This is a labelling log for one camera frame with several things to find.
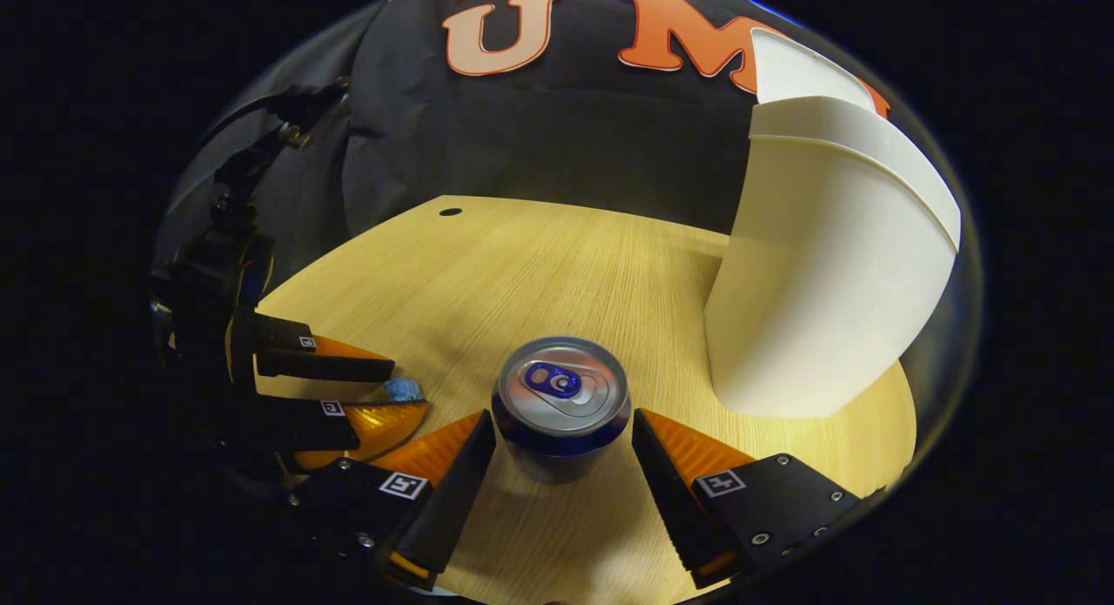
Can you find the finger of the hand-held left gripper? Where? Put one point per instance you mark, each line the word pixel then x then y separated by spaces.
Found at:
pixel 305 426
pixel 322 363

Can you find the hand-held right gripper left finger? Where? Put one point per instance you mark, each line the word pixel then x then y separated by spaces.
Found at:
pixel 457 492

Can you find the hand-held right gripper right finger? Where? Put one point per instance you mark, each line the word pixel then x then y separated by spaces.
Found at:
pixel 670 492

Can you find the blue paper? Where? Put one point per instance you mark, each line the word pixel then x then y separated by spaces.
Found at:
pixel 405 389

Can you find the blue pop can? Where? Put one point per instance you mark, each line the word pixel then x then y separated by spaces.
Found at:
pixel 561 387

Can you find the white desktop garbage bin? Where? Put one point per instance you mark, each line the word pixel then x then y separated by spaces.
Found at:
pixel 809 283

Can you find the wooden desktop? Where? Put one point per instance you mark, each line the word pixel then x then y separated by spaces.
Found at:
pixel 540 274

